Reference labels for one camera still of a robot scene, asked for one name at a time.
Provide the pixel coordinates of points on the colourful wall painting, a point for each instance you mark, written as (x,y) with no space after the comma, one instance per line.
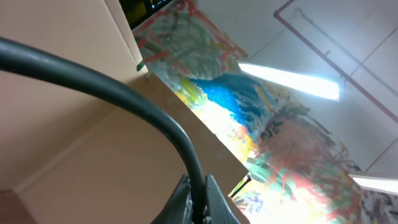
(299,149)

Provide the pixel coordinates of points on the black cable gold plug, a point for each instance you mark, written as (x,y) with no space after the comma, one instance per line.
(34,63)

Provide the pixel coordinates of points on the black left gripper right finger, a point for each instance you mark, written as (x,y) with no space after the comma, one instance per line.
(216,210)

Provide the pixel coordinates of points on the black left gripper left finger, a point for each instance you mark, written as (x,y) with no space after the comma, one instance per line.
(179,207)

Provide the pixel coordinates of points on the ceiling light strip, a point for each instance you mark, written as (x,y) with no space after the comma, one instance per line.
(308,84)

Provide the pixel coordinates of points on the red ceiling pipe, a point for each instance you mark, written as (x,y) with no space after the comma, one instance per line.
(323,56)

